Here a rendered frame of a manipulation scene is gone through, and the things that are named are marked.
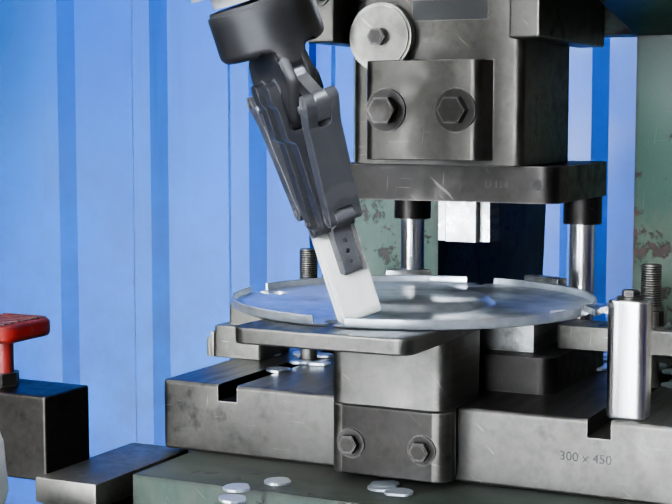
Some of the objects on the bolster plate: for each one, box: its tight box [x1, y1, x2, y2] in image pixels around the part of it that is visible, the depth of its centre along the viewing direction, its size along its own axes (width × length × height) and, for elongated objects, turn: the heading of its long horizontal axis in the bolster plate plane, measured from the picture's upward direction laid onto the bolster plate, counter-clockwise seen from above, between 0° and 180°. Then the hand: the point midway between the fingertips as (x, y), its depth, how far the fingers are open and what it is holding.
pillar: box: [401, 219, 424, 269], centre depth 137 cm, size 2×2×14 cm
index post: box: [606, 289, 653, 420], centre depth 109 cm, size 3×3×10 cm
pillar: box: [569, 225, 595, 320], centre depth 130 cm, size 2×2×14 cm
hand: (345, 271), depth 104 cm, fingers closed
